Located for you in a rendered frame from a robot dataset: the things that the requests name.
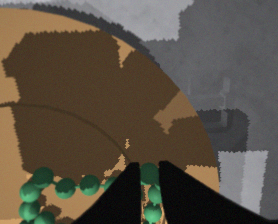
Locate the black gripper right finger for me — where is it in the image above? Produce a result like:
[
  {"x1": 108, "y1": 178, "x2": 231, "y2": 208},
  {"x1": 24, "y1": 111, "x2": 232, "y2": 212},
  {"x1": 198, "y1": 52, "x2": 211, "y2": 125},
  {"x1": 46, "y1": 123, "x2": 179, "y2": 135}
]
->
[{"x1": 158, "y1": 161, "x2": 278, "y2": 224}]

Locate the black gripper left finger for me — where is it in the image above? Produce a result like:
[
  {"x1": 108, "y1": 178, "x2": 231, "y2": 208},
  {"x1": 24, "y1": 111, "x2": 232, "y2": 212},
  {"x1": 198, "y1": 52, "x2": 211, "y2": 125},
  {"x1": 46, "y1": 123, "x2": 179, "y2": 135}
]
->
[{"x1": 71, "y1": 162, "x2": 142, "y2": 224}]

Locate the round wooden bead board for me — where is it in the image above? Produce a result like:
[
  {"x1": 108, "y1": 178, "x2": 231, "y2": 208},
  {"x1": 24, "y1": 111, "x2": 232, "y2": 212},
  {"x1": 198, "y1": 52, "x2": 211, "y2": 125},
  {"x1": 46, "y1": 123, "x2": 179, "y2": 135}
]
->
[{"x1": 0, "y1": 7, "x2": 219, "y2": 224}]

